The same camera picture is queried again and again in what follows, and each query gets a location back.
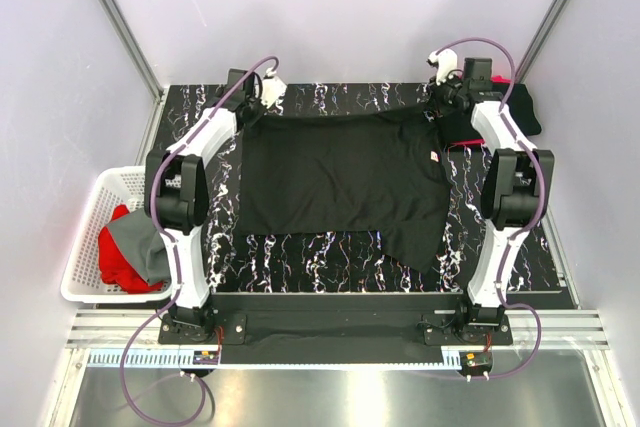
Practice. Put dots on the folded black t-shirt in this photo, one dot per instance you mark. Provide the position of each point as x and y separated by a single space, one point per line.
521 108

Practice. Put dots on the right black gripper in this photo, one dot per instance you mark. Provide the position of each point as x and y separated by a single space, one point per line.
434 89

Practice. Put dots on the black t-shirt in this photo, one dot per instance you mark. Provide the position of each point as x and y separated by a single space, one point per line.
521 108
379 172

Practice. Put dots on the grey t-shirt in basket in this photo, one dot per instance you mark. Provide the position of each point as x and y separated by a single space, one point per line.
140 244

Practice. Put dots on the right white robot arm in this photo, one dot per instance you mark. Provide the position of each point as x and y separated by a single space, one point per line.
513 198

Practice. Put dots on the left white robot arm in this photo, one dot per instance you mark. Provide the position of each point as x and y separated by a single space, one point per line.
177 200

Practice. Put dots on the red t-shirt in basket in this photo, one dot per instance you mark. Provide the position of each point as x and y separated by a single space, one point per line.
114 270

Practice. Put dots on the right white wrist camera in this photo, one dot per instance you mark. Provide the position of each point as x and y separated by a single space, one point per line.
445 61

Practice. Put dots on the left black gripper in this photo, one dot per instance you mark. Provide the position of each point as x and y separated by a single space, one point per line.
262 109

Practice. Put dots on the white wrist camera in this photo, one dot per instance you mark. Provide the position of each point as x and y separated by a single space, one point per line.
273 87
445 61

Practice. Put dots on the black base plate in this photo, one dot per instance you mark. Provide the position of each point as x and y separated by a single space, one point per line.
324 330

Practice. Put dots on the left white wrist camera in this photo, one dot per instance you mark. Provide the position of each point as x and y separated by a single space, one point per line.
273 87

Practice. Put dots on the white plastic basket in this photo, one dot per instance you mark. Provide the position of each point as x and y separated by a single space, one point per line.
81 281

